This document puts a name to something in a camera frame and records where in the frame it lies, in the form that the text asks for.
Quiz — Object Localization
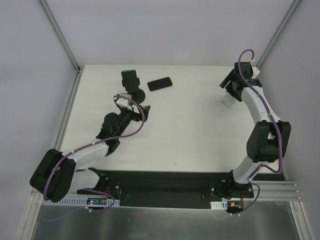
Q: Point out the teal-edged black smartphone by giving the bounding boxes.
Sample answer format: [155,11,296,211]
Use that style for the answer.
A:
[121,69,140,92]

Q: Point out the aluminium rail extrusion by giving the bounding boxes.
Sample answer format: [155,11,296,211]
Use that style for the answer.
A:
[253,181,302,202]

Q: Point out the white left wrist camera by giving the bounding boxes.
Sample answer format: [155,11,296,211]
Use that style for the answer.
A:
[113,93,133,111]

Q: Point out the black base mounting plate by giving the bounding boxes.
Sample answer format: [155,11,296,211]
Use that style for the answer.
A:
[92,170,254,209]

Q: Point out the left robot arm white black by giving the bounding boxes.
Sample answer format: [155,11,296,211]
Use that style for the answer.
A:
[29,105,151,203]

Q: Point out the white cable duct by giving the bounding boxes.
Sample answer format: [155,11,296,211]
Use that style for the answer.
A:
[57,196,120,207]
[210,200,228,211]

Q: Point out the right aluminium frame post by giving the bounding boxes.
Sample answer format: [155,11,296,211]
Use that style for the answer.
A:
[255,0,304,69]

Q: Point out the left aluminium frame post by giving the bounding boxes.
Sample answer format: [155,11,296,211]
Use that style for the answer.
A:
[38,0,85,74]

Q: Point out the silver folding phone stand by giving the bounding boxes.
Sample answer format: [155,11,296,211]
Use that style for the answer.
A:
[221,93,237,108]

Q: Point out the aluminium frame post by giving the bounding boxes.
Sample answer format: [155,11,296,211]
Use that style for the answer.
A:
[38,0,85,74]
[255,0,304,69]

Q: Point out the black round-base phone stand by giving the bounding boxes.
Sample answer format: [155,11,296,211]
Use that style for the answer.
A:
[127,77,146,104]

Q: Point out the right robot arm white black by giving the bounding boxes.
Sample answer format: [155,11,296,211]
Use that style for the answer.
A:
[219,62,292,198]

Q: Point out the black phone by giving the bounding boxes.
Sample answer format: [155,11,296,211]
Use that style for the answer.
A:
[147,77,173,92]

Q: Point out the left white cable duct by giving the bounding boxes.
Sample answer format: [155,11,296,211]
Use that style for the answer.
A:
[57,196,120,207]

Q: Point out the right white cable duct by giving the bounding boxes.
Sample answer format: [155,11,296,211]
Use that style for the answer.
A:
[210,200,228,211]

